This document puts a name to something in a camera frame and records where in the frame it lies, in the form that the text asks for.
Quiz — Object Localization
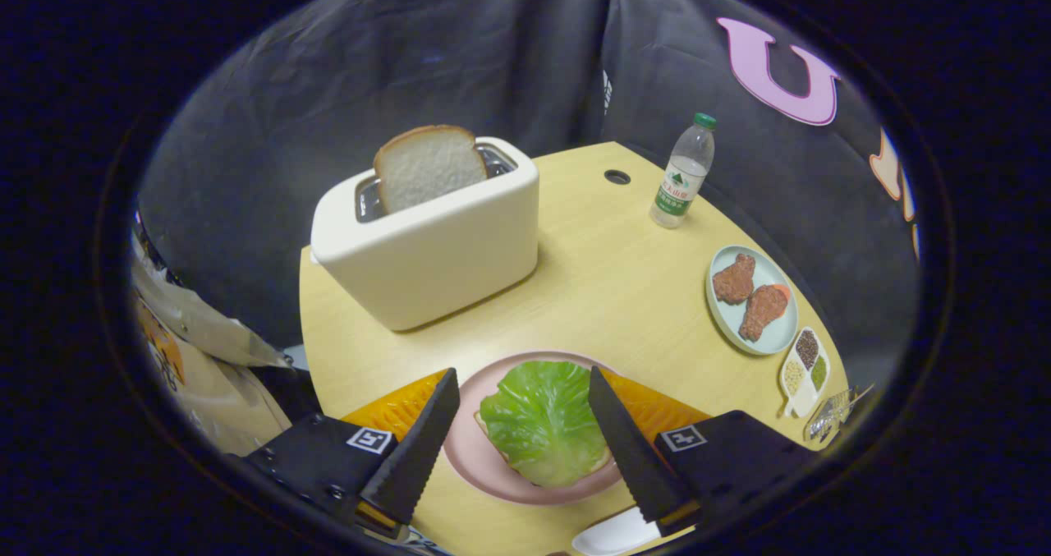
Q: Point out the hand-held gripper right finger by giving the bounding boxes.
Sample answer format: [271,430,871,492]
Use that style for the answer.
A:
[588,365,814,538]

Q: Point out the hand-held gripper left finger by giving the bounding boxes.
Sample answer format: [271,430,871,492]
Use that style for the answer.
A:
[246,367,461,540]

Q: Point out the green lettuce leaf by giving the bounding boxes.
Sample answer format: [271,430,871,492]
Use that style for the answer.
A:
[479,361,613,489]

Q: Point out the plain bread slice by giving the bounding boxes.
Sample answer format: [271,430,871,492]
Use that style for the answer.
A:
[374,125,489,214]

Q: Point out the bread slice under ham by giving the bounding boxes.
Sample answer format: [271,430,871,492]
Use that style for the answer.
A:
[474,408,614,489]

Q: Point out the pink round plate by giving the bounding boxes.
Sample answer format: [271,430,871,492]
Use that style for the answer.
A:
[443,351,649,505]

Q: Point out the white plate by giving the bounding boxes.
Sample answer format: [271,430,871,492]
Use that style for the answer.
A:
[572,507,662,556]

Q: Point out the white divided condiment dish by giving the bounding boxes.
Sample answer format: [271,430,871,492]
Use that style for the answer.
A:
[778,327,831,419]

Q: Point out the pale green oval plate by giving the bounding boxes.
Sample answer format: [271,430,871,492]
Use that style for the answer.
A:
[706,245,799,356]

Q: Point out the brown meat piece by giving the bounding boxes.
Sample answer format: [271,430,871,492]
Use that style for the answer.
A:
[738,284,789,342]
[713,253,756,305]

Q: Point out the clear glass cup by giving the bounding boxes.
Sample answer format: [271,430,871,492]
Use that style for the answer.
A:
[805,384,875,442]

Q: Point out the white toaster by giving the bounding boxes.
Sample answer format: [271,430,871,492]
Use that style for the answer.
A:
[310,137,540,332]

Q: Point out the beige paper bag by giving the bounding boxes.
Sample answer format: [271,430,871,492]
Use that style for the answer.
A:
[131,236,292,458]

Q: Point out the clear water bottle green cap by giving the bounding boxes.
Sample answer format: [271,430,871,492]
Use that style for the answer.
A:
[649,113,717,229]

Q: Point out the black backdrop cloth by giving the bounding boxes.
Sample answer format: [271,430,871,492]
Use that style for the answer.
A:
[135,0,920,376]

